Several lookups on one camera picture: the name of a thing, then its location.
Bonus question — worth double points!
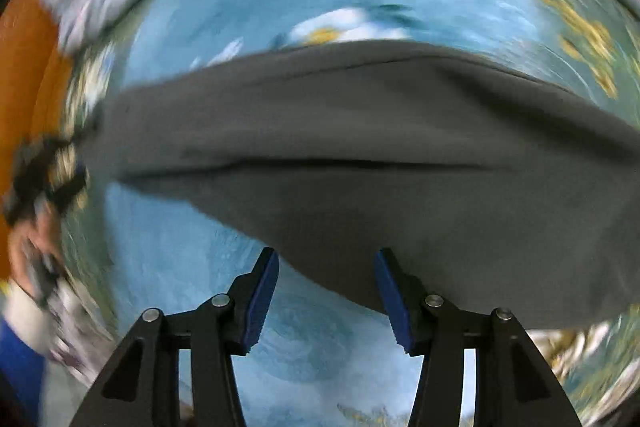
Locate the dark grey sweatpants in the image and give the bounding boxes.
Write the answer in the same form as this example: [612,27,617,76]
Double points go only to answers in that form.
[79,40,639,329]

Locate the blue sleeve forearm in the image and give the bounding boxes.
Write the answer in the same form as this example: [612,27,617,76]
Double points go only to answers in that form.
[0,281,57,427]

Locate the person's left hand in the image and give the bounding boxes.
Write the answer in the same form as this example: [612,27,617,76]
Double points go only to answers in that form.
[8,198,63,307]

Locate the orange wooden bed frame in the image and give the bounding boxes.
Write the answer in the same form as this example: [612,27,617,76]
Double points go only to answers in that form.
[0,0,97,258]

